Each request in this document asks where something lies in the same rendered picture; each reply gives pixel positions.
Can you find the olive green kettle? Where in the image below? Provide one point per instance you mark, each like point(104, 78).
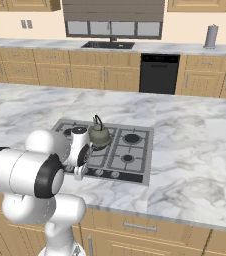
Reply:
point(100, 136)

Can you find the grey gas hob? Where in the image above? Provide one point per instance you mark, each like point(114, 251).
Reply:
point(131, 156)

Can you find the black sink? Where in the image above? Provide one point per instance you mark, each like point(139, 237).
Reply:
point(107, 45)

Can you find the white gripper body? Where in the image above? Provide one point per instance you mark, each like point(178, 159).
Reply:
point(80, 172)

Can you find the grey paper towel roll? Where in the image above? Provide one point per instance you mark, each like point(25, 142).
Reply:
point(211, 36)

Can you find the wooden wall cupboards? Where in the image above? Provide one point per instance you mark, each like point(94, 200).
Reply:
point(203, 5)
point(21, 4)

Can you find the short wooden base cupboard run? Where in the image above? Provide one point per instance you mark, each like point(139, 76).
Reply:
point(208, 76)

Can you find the black dishwasher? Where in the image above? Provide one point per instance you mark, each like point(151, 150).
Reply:
point(159, 74)

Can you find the long wooden base cupboard run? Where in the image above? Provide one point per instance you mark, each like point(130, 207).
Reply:
point(65, 70)

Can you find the wooden island drawer front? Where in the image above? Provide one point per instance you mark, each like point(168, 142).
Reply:
point(171, 225)

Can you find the brown window blind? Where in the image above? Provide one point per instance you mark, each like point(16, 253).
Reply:
point(113, 10)

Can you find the double grey wall socket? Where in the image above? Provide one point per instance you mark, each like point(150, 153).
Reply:
point(26, 24)

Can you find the silver hob knob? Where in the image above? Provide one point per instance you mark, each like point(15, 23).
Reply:
point(69, 168)
point(115, 174)
point(99, 172)

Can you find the window with grey frame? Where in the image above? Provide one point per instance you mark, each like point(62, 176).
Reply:
point(113, 28)

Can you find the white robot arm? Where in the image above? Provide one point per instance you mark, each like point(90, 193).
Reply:
point(25, 173)

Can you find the dark tap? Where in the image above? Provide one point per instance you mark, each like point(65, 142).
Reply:
point(111, 38)

